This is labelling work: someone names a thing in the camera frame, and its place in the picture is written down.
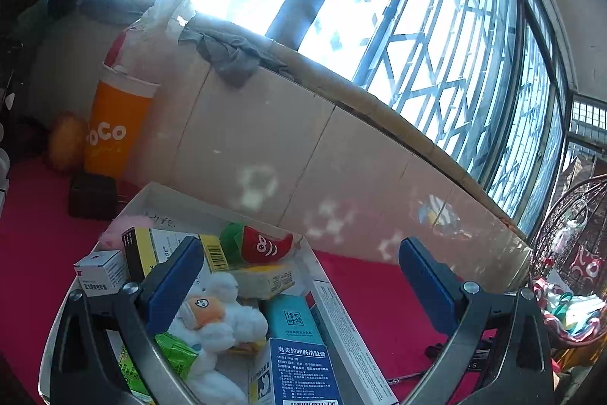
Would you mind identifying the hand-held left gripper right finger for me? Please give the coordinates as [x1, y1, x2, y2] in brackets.
[398, 236, 555, 405]

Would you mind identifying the green packet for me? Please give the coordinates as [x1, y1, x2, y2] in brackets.
[114, 331, 202, 401]

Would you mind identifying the white plastic bag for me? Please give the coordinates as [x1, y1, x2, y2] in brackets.
[128, 0, 209, 78]

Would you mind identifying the red chili plush toy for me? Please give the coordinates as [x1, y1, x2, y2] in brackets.
[219, 221, 295, 266]

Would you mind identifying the blue tissue pack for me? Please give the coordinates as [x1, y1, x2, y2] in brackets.
[263, 293, 316, 342]

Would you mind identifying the white cardboard box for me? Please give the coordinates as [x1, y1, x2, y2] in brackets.
[38, 182, 399, 405]

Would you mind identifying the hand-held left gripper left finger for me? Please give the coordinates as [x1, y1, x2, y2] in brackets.
[50, 235, 206, 405]

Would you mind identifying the red white seat cushion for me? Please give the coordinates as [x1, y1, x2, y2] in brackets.
[531, 277, 607, 346]

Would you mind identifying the black pen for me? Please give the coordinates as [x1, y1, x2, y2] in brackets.
[386, 367, 430, 384]

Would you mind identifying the blue white medicine box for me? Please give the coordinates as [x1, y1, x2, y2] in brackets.
[249, 336, 344, 405]

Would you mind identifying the grey cloth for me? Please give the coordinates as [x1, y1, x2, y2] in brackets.
[178, 18, 295, 89]

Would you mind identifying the white plush toy orange face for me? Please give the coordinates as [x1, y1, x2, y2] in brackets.
[167, 272, 269, 405]

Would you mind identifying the hanging wicker chair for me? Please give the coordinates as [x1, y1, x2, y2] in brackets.
[528, 175, 607, 349]

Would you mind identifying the red white patterned pillow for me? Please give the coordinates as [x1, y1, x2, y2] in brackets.
[566, 246, 605, 292]

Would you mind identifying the small white red box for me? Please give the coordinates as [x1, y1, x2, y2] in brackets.
[73, 249, 130, 296]

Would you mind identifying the yellow white medicine box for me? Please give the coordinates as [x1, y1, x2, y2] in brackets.
[121, 226, 228, 282]

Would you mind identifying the orange cup-shaped bin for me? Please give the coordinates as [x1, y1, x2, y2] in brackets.
[84, 28, 162, 180]

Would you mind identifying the dark brown box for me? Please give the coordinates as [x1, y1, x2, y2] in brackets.
[68, 172, 119, 222]

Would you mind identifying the yellow tissue pack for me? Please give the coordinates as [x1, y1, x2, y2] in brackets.
[228, 263, 296, 299]

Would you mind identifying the orange plush ball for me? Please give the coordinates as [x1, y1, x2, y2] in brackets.
[46, 113, 91, 172]

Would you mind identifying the long white box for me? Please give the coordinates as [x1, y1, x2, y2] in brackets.
[310, 279, 399, 405]

